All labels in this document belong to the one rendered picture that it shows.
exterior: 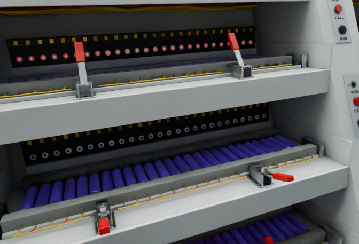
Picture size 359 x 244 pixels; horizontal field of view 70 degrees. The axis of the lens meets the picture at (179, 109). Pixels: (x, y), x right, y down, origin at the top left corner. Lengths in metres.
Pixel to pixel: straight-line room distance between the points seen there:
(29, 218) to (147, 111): 0.23
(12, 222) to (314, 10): 0.63
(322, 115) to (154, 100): 0.36
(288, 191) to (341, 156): 0.14
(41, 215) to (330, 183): 0.49
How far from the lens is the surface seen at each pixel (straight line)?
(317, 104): 0.61
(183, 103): 0.41
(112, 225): 0.41
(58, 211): 0.44
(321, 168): 0.57
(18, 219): 0.45
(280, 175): 0.43
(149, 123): 0.54
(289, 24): 0.66
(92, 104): 0.38
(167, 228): 0.42
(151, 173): 0.48
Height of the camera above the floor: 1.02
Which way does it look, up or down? 3 degrees up
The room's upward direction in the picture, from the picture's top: 10 degrees counter-clockwise
